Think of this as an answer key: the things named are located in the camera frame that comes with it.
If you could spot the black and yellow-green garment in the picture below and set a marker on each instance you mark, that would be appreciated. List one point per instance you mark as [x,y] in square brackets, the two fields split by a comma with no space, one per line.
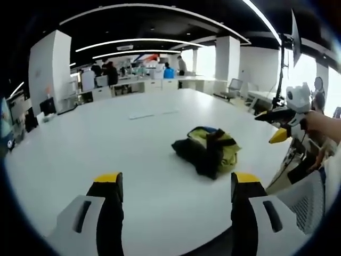
[210,152]

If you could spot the white desk row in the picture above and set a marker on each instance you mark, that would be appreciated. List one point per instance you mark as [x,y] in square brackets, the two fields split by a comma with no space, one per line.
[149,85]

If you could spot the grey office chair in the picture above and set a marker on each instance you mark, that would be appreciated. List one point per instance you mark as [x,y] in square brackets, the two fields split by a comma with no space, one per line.
[234,86]

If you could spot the person's right hand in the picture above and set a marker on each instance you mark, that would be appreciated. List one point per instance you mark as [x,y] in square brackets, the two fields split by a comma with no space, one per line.
[317,121]

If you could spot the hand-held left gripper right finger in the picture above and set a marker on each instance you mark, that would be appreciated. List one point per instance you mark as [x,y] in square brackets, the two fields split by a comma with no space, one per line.
[243,213]

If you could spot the long ceiling light strip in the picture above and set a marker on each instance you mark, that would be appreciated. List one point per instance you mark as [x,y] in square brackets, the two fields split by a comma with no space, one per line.
[138,42]

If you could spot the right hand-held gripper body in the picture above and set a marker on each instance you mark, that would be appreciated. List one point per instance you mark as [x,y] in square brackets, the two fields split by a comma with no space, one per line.
[299,101]

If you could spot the white mesh office chair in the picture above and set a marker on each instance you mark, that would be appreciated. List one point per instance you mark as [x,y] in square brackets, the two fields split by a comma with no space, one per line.
[303,200]

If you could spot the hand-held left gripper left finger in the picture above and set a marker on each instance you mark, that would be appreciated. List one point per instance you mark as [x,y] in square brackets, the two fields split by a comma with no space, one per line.
[106,213]

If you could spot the monitor on black stand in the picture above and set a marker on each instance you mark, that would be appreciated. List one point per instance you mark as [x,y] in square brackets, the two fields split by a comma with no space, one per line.
[295,40]

